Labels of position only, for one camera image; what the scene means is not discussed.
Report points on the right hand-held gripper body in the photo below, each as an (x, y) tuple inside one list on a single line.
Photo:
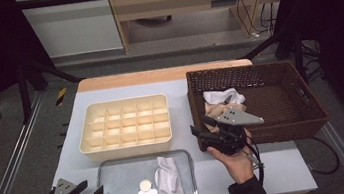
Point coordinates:
[(229, 140)]

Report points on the clear lid with round knob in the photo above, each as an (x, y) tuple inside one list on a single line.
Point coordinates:
[(121, 184)]

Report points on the cream divided storage box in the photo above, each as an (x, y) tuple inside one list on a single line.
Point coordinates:
[(126, 151)]

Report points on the brown woven basket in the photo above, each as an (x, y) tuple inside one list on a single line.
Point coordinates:
[(278, 103)]

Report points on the person's right hand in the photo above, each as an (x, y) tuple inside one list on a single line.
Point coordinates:
[(239, 167)]

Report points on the black yellow striped tape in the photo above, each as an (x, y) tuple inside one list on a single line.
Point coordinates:
[(61, 96)]

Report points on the black metal stand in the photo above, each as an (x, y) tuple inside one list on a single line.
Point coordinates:
[(24, 93), (298, 53)]

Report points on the white cabinet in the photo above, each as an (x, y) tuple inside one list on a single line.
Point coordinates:
[(73, 29)]

